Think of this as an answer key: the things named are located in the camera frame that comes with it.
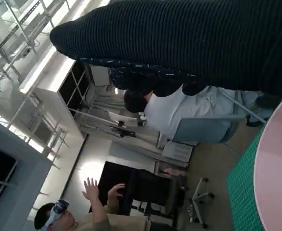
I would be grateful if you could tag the pink bowl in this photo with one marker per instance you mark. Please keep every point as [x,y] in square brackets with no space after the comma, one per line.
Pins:
[275,168]

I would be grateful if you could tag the white shelf cabinet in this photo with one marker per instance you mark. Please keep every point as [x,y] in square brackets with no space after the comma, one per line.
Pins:
[47,79]

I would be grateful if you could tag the green cutting mat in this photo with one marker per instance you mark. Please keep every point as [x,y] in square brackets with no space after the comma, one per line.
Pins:
[242,187]

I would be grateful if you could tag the person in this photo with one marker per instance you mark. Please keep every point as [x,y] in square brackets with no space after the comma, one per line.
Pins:
[170,113]
[95,216]

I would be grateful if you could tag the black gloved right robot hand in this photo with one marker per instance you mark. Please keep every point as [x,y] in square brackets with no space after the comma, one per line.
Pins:
[179,36]

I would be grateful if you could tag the black office chair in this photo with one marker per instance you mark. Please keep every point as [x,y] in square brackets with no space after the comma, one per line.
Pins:
[153,190]

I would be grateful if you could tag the black screen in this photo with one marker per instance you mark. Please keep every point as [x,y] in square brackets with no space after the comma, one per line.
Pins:
[112,175]

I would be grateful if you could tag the grey wheeled chair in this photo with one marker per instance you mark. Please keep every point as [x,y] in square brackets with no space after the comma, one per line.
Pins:
[201,131]

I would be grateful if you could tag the dark VR headset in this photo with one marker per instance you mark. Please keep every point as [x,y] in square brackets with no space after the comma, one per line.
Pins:
[60,207]

